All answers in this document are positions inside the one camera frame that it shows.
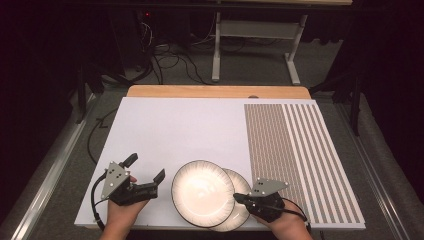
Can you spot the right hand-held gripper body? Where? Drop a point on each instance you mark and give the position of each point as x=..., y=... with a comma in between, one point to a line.
x=266, y=206

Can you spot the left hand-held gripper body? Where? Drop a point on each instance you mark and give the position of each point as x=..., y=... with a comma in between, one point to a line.
x=115, y=186

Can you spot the white plate with dark rim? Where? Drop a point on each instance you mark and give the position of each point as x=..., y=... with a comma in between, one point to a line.
x=201, y=193
x=241, y=185

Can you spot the person's right hand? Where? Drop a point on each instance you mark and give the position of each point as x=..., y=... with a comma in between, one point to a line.
x=290, y=220

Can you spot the person's left hand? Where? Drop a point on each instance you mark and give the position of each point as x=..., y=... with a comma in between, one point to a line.
x=120, y=216

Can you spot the white board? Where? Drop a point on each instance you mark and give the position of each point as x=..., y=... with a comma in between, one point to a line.
x=173, y=133

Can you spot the striped brown and white mat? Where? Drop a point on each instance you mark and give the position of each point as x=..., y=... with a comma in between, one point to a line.
x=300, y=150

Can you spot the dark metal stand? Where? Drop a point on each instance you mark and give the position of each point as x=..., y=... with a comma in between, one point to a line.
x=81, y=96
x=355, y=100

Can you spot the wooden table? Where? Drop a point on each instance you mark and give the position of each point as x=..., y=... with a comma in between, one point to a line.
x=216, y=91

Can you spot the dark computer tower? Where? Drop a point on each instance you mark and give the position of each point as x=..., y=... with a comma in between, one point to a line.
x=130, y=36

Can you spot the aluminium floor rail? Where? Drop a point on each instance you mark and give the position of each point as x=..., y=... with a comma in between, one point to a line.
x=376, y=170
x=50, y=173

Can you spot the white metal desk frame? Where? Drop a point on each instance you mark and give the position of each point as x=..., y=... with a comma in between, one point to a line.
x=256, y=29

